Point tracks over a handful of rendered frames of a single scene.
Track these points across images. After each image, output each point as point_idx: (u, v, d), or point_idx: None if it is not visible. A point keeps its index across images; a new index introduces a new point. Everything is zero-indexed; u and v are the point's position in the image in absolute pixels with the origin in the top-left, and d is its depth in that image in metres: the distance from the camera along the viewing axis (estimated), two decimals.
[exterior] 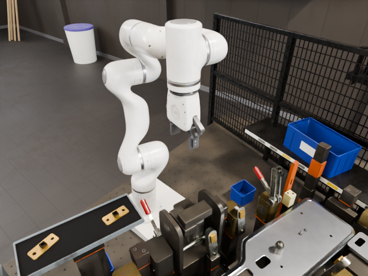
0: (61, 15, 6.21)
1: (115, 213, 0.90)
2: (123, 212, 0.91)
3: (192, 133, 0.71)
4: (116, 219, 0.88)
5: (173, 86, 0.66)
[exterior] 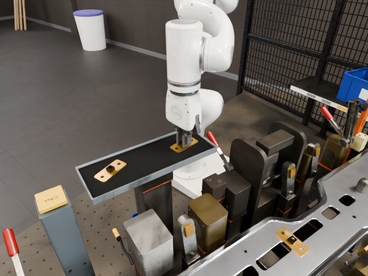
0: (69, 2, 6.11)
1: None
2: (191, 142, 0.80)
3: (188, 132, 0.74)
4: (187, 147, 0.78)
5: (176, 87, 0.65)
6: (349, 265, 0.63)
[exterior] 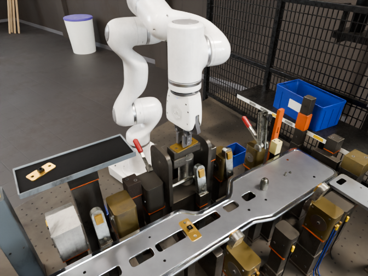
0: (60, 6, 6.27)
1: None
2: (191, 142, 0.80)
3: (188, 132, 0.74)
4: (187, 147, 0.78)
5: (176, 87, 0.65)
6: (225, 247, 0.79)
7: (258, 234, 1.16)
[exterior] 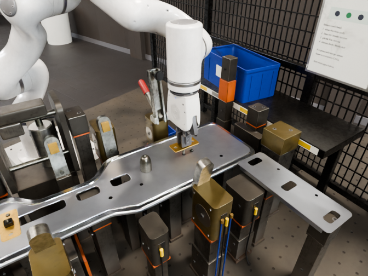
0: None
1: None
2: (192, 142, 0.80)
3: (186, 132, 0.74)
4: (185, 147, 0.78)
5: (173, 86, 0.65)
6: None
7: None
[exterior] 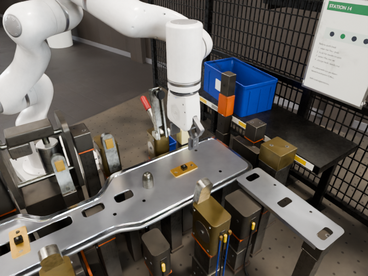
0: None
1: (183, 167, 0.85)
2: (191, 167, 0.85)
3: (192, 133, 0.71)
4: (185, 172, 0.83)
5: (173, 86, 0.65)
6: None
7: None
